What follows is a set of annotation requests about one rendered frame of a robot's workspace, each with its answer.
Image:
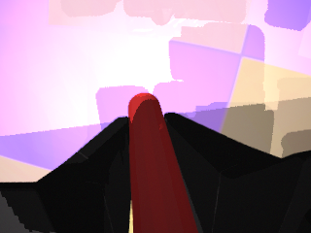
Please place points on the red peg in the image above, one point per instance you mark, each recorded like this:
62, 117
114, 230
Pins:
159, 197

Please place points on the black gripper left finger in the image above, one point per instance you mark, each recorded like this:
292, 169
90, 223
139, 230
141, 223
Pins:
88, 193

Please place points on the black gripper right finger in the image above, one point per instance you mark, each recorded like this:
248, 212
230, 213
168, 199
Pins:
233, 188

